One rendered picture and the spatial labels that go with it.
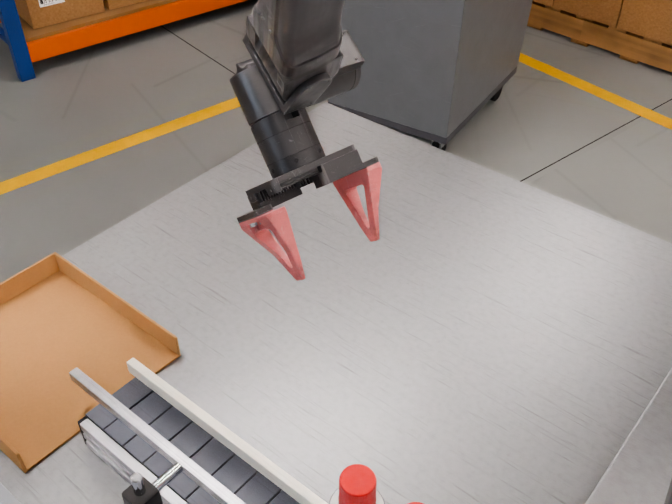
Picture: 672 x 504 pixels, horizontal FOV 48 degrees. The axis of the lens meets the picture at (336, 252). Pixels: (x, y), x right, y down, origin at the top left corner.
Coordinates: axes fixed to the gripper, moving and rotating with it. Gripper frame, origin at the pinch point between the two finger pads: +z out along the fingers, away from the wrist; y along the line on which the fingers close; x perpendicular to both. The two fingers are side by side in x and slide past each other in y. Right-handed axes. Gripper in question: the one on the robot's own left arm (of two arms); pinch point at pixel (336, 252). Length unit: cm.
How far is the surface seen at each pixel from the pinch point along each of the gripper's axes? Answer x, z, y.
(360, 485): -7.6, 18.0, -11.6
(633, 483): -3.4, 40.2, 22.6
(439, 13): 128, -39, 150
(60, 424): 43, 9, -25
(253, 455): 17.8, 19.2, -10.7
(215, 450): 24.4, 18.3, -12.6
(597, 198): 125, 45, 188
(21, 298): 64, -8, -19
